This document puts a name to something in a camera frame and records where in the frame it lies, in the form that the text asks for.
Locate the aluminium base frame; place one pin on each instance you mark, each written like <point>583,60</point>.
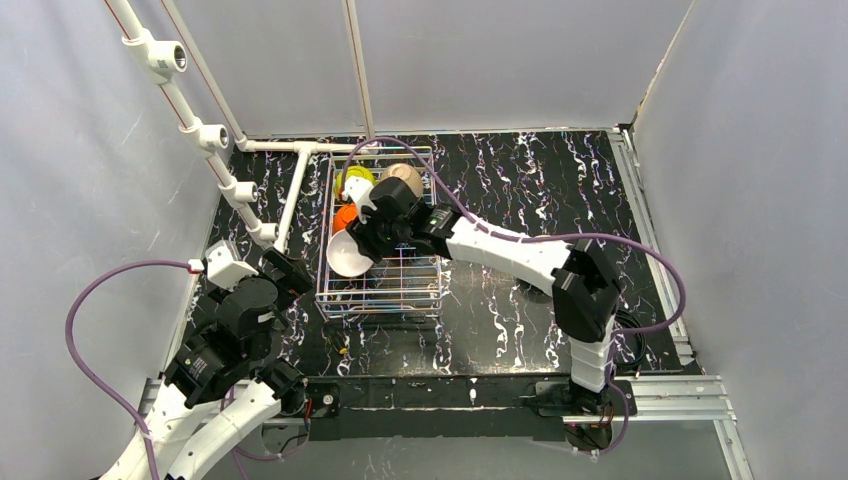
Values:
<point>460,374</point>

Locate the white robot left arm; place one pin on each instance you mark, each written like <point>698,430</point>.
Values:
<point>224,380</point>

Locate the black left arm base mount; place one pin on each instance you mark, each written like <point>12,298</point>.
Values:
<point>311,397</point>

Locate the black yellow screwdriver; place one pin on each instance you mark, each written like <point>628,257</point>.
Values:
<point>335,338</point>

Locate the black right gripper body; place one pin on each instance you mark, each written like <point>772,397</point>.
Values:
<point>382,234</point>

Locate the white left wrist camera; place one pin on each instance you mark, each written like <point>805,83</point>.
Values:
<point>224,267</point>

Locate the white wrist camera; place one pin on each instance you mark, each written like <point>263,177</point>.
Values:
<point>224,267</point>
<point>357,190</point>

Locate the yellow-green plastic bowl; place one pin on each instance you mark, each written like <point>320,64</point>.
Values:
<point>354,171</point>

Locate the beige ceramic bowl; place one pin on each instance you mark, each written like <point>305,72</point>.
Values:
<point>408,174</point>

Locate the white wire dish rack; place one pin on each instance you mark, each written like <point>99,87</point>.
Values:
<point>405,283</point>

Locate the white ceramic bowl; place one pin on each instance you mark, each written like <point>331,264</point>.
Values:
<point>344,258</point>
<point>345,215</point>

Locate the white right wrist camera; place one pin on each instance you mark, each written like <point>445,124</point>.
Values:
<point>357,190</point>

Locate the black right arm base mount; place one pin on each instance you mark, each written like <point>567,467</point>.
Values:
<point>588,416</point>

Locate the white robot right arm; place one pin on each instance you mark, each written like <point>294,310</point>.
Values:
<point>577,276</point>

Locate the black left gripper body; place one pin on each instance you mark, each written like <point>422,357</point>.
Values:
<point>287,270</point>

